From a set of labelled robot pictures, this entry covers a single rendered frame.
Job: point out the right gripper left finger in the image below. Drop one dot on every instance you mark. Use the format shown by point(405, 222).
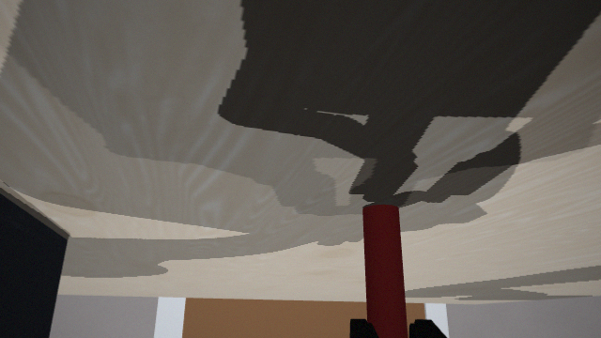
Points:
point(359, 328)

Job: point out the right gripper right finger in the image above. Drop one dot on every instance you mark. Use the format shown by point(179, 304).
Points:
point(424, 328)

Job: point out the dark grey open box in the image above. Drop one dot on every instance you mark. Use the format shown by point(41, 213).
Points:
point(31, 261)

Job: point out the red cylindrical peg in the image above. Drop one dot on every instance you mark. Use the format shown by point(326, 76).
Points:
point(384, 276)

